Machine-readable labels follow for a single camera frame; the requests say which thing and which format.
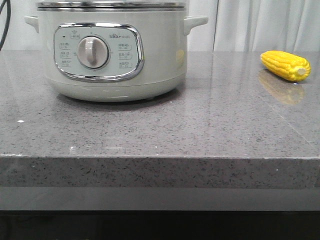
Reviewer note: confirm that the glass pot lid steel rim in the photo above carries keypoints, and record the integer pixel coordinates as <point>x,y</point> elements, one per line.
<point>104,5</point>

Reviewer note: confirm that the white curtain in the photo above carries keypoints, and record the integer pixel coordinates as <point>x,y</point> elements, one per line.
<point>232,26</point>

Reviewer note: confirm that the yellow corn cob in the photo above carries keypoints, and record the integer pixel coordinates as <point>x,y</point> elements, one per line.
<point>286,65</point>

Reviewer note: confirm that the pale green electric cooking pot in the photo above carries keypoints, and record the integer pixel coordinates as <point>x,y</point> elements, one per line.
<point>114,54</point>

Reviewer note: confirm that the grey cabinet below counter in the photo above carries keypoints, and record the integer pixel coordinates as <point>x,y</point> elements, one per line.
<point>97,213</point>

